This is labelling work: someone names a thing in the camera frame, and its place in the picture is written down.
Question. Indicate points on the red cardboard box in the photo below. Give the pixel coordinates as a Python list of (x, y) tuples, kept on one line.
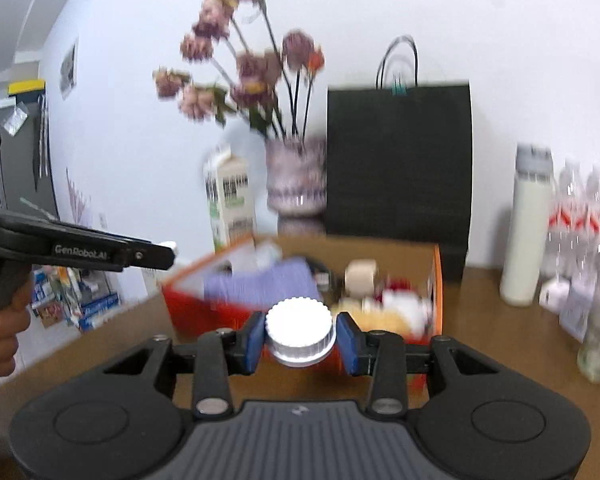
[(190, 310)]

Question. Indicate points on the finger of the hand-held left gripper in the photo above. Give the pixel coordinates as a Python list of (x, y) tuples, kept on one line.
[(80, 250)]

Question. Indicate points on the dried pink flower bouquet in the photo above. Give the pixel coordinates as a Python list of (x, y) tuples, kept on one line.
[(250, 60)]

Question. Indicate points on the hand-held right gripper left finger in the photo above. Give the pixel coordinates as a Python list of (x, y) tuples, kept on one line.
[(254, 345)]

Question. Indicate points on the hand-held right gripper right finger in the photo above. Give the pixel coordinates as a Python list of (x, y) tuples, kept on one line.
[(347, 342)]

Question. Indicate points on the white green milk carton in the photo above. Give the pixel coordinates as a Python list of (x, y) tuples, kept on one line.
[(232, 200)]

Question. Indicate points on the pink patterned vase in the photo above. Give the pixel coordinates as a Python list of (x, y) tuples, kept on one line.
[(296, 180)]

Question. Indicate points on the person's left hand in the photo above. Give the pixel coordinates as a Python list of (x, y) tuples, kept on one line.
[(0, 340)]

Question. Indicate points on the clear water bottle red label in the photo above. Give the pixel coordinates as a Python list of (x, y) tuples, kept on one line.
[(599, 215), (565, 225)]

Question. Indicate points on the red artificial flower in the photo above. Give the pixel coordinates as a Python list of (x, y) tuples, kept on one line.
[(395, 286)]

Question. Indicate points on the brown wooden desktop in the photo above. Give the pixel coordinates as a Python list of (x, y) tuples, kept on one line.
[(480, 320)]

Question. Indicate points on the dark cabinet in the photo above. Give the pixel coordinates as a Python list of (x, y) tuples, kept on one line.
[(25, 150)]

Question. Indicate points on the small white box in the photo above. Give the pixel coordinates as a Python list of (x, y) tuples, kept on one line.
[(577, 310), (554, 297)]

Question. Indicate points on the yellow box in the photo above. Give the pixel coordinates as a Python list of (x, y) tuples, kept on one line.
[(26, 86)]

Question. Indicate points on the white ridged bottle cap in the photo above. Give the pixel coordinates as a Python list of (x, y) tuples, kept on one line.
[(300, 327)]

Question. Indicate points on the white thermos bottle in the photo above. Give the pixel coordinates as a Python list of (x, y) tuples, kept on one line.
[(525, 240)]

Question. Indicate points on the black paper bag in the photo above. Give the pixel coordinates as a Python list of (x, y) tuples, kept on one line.
[(397, 170)]

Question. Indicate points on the wall poster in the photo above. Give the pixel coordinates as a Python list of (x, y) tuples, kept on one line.
[(69, 67)]

